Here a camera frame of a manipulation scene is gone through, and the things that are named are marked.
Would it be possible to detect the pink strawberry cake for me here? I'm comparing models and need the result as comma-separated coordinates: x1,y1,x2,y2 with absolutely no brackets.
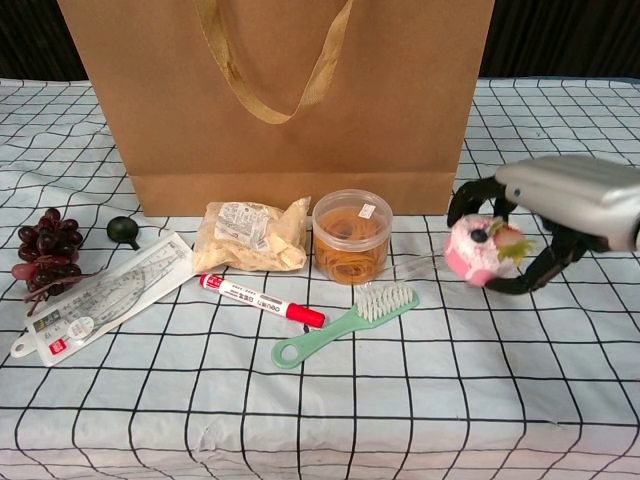
443,213,536,289

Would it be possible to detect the black measuring spoon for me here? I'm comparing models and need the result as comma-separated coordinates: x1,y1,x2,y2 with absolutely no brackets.
106,215,143,251

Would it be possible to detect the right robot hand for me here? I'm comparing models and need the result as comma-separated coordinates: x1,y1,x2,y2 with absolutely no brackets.
447,154,640,296

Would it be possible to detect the packaged clear ruler set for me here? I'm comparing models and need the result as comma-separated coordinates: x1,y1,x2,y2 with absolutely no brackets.
10,230,196,369

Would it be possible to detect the green plastic brush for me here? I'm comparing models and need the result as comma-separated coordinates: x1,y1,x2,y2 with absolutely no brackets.
271,280,421,371

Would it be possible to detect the red and white marker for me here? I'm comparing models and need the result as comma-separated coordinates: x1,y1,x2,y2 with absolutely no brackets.
199,273,327,330

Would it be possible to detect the purple grape bunch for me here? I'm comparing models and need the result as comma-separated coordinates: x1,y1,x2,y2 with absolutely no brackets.
10,207,106,304

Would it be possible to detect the beige snack packet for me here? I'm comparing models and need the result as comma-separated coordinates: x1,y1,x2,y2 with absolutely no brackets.
192,197,312,273

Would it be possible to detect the brown paper shopping bag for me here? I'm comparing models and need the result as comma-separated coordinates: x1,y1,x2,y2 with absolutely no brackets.
55,0,496,219

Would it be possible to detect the glass tube with white stopper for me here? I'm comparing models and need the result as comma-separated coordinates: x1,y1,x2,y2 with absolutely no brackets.
394,252,451,276

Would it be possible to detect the clear jar of rubber bands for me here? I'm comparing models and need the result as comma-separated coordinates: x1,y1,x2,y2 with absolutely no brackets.
312,189,393,280

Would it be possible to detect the white black checked tablecloth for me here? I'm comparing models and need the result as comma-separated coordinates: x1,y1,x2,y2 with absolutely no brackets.
0,74,640,480

